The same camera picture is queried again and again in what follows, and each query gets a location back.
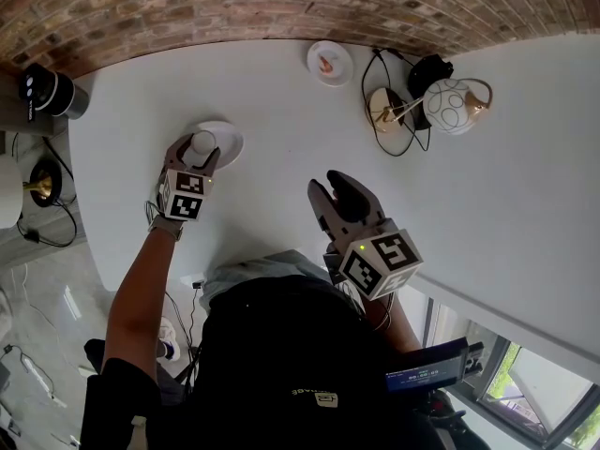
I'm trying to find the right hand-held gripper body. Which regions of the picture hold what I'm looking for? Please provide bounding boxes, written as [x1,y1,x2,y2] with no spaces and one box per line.
[322,217,425,302]

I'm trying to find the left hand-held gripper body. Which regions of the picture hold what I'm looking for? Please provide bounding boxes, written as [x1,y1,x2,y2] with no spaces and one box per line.
[157,157,211,223]

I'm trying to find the white cup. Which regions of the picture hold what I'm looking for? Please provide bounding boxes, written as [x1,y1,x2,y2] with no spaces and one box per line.
[186,129,219,168]

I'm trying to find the white saucer plate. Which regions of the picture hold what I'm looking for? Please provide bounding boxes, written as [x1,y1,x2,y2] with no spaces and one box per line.
[188,119,246,172]

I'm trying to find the person's right forearm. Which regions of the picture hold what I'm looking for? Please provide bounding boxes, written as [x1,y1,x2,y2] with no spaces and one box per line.
[358,292,423,361]

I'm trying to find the person's left forearm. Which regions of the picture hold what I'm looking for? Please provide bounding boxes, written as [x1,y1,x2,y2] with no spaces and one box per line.
[103,214,187,369]

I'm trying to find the person's light blue trousers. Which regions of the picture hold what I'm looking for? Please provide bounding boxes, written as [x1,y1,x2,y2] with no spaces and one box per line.
[199,249,341,311]

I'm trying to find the person's black shirt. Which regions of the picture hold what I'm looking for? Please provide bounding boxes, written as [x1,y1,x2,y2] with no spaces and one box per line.
[80,274,493,450]

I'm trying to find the patterned globe table lamp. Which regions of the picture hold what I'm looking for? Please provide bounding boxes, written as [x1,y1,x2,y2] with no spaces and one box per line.
[367,77,494,136]

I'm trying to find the black water bottle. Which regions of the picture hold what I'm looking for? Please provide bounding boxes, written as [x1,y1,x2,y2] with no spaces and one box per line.
[18,62,91,124]

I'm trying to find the person's white shoe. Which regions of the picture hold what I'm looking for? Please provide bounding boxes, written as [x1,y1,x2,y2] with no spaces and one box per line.
[157,315,183,361]

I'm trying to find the small white saucer pink print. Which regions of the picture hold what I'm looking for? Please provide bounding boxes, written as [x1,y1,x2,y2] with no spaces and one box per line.
[307,39,354,88]

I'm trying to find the grey framed window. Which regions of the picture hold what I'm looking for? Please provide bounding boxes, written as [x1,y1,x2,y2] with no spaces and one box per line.
[421,295,600,450]

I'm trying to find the white power strip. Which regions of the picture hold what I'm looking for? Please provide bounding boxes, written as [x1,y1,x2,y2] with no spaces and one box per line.
[18,352,69,410]

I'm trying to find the grey wrist strap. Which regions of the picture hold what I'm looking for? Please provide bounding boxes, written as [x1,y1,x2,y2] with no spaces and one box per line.
[147,214,186,243]

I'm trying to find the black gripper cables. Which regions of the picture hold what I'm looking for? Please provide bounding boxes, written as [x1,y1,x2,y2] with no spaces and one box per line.
[340,278,395,333]

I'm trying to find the black table lamp cable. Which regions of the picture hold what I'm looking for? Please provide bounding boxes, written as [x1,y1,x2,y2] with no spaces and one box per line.
[360,47,432,158]

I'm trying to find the thin black charging cable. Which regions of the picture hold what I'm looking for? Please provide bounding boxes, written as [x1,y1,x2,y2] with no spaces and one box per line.
[163,278,205,386]

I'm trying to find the black recording device with screen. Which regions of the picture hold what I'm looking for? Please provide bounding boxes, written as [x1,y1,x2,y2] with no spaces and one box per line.
[383,337,486,394]

